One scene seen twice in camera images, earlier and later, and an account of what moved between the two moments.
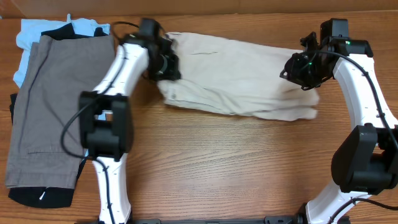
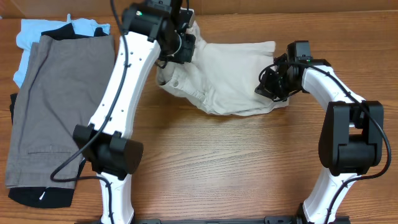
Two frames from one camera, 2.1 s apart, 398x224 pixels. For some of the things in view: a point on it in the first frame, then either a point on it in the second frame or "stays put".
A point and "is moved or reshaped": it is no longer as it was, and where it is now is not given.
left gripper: x=173 y=72 to x=186 y=55
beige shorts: x=236 y=76 is moved or reshaped
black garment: x=45 y=197 stays put
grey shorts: x=45 y=144 stays put
